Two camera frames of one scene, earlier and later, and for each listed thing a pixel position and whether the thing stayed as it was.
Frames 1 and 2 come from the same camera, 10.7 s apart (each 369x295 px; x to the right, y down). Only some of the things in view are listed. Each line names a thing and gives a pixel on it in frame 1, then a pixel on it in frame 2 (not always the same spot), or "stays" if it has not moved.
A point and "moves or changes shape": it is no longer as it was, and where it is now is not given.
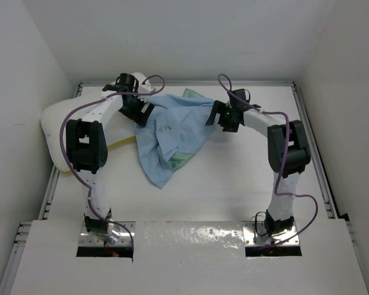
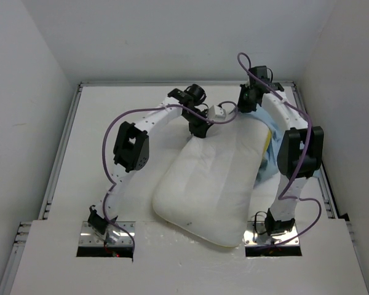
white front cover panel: (194, 257) stays
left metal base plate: (88, 239) stays
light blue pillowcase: (176, 126) moves or changes shape
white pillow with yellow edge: (120, 128) to (208, 185)
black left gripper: (139, 117) to (200, 131)
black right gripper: (221, 107) to (243, 107)
